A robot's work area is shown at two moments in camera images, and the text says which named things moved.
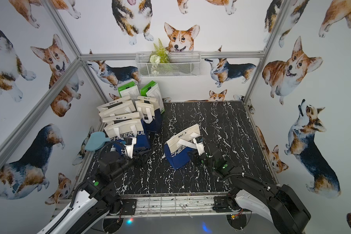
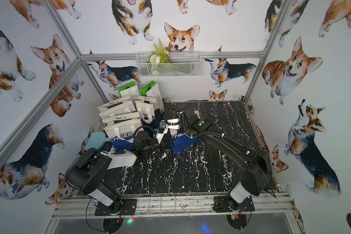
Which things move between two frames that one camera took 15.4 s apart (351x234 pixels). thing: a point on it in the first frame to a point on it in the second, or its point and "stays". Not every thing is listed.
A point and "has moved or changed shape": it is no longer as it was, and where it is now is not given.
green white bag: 151,90 stays
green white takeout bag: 128,90 stays
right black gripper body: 203,159 to 188,127
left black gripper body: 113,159 to 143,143
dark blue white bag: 150,115 stays
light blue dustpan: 96,140 stays
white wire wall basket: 181,64 stays
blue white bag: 177,150 has moved or changed shape
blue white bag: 121,106 stays
